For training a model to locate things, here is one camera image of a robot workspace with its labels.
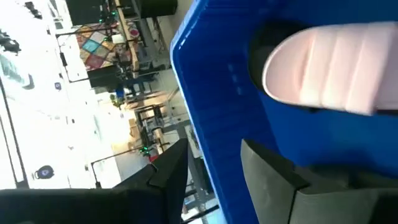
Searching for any colourful patchwork panel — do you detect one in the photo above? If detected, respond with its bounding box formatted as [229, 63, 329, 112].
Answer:
[74, 21, 141, 72]

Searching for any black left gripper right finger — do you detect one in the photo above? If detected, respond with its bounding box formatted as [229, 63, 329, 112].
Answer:
[241, 139, 398, 224]

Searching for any black slide sandal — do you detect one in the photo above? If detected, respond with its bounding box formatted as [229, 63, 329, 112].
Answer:
[248, 20, 398, 115]

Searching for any blue plastic bin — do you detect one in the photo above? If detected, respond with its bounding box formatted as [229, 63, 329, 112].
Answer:
[169, 0, 398, 224]

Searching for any pink slide sandal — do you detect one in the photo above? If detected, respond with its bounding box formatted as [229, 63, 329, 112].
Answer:
[262, 21, 398, 116]

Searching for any black cabinet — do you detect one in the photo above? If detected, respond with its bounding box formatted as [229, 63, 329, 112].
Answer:
[65, 0, 178, 26]

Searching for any round dark wall emblem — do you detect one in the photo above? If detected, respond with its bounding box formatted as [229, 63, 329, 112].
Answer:
[34, 165, 55, 180]

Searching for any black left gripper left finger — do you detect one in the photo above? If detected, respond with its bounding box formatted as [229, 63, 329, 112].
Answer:
[0, 138, 189, 224]

